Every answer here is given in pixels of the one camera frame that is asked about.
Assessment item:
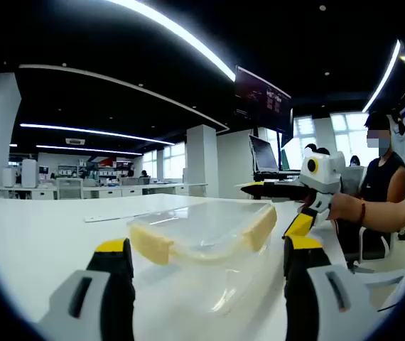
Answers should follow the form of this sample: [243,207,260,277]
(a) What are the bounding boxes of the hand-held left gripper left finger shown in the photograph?
[37,237,136,341]

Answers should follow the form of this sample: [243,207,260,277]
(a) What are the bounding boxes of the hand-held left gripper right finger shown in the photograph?
[282,234,381,341]

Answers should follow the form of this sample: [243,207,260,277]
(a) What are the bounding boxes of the clear lid with yellow latches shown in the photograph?
[126,199,279,267]

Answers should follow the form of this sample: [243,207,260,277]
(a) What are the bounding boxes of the person's right hand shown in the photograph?
[328,193,362,224]

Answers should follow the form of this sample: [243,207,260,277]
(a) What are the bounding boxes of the black laptop stand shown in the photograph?
[251,171,302,200]

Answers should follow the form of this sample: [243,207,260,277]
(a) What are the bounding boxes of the open laptop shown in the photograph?
[248,134,281,174]

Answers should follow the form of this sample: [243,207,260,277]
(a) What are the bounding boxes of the white office chair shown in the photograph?
[343,226,392,275]

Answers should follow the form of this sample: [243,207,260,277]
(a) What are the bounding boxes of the slim white column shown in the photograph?
[185,124,220,198]

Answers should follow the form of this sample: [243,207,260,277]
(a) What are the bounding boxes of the hanging dark monitor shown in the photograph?
[233,64,295,139]

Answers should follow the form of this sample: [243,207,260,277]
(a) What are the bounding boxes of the white cabinet row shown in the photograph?
[0,182,209,200]

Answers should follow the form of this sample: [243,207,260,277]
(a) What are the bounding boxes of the tall white appliance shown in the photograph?
[21,158,39,188]

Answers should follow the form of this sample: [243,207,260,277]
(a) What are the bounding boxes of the small white appliance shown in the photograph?
[2,167,16,188]

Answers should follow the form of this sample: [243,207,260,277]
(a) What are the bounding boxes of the long ceiling light strip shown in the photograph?
[112,0,238,83]

